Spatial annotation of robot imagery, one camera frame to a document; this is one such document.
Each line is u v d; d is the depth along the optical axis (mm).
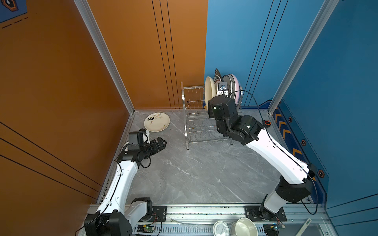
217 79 808
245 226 686
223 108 430
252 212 725
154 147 707
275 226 698
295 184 415
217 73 794
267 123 1087
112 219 383
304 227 695
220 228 644
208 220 728
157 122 1127
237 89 724
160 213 730
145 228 706
